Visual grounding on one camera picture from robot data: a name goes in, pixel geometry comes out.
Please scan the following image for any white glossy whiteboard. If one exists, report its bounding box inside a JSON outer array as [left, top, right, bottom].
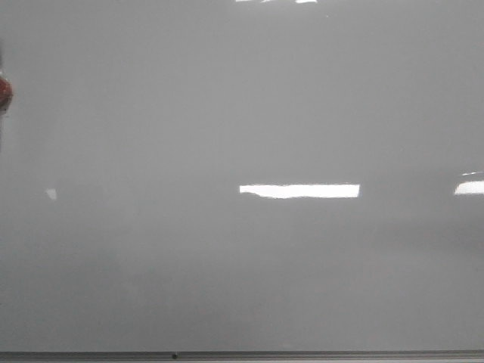
[[1, 1, 483, 355]]

